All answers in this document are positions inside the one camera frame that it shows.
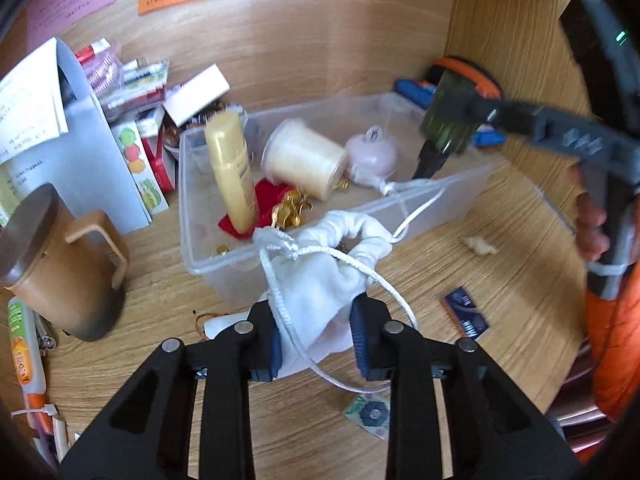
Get dark green glass jar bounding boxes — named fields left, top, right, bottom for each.
left=421, top=70, right=480, bottom=157

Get small blue card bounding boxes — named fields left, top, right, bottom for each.
left=442, top=287, right=489, bottom=340

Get floral glass tile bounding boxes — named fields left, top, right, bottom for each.
left=343, top=393, right=390, bottom=441

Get white drawstring pouch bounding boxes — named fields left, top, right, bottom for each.
left=252, top=176, right=447, bottom=395

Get right hand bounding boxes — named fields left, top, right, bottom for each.
left=570, top=165, right=610, bottom=262

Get black orange zip case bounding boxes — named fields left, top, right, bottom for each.
left=424, top=55, right=502, bottom=99

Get pink macaron case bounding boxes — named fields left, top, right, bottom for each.
left=345, top=126, right=397, bottom=179

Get blue patchwork pouch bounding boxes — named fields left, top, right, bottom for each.
left=394, top=78, right=506, bottom=148

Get beige seashell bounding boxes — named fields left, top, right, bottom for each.
left=462, top=236, right=499, bottom=257

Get white paper label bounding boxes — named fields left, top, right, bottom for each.
left=203, top=311, right=248, bottom=339

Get brown rubber bands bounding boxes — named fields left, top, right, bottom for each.
left=194, top=312, right=218, bottom=340

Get cream plastic cup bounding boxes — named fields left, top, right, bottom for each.
left=260, top=118, right=347, bottom=200

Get gold ornament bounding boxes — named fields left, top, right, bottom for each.
left=271, top=186, right=314, bottom=231

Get orange sleeve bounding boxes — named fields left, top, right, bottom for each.
left=586, top=264, right=640, bottom=422

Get red cloth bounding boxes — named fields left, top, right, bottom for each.
left=218, top=178, right=294, bottom=240

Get orange green glue tube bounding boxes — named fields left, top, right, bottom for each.
left=6, top=296, right=49, bottom=401

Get clear plastic storage box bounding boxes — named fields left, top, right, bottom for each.
left=177, top=91, right=497, bottom=308

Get brown mug with lid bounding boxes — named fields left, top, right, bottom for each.
left=1, top=183, right=130, bottom=341

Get yellow lotion bottle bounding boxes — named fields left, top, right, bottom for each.
left=205, top=110, right=258, bottom=235

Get white small box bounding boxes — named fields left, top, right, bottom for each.
left=163, top=64, right=230, bottom=127

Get fruit pattern box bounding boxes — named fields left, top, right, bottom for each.
left=111, top=120, right=168, bottom=216

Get bowl of trinkets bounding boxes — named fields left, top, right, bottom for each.
left=160, top=100, right=248, bottom=159

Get pink coiled cable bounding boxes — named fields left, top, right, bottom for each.
left=74, top=37, right=125, bottom=98

